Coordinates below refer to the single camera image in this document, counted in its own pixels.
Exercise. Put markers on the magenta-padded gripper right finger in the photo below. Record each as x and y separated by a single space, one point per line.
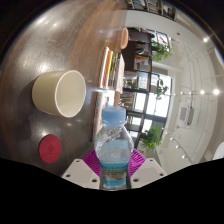
148 172

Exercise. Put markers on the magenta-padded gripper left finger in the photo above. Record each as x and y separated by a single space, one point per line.
79 173

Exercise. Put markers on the clear blue-capped water bottle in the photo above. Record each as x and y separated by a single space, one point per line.
114 160

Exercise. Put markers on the large potted green plant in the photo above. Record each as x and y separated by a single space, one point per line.
152 138

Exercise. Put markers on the flat round red coaster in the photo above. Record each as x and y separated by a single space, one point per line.
50 148

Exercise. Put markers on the ceiling air conditioner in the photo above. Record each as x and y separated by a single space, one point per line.
185 115

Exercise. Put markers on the cream ceramic cup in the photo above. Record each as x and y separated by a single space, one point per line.
45 91

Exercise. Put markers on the group of ceiling lights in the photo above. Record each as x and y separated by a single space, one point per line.
216 91

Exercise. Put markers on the stack of books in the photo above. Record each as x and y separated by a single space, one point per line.
111 70

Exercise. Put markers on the low dark shelf unit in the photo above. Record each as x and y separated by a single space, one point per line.
136 50

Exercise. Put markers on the tall bookshelf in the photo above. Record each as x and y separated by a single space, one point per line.
153 6

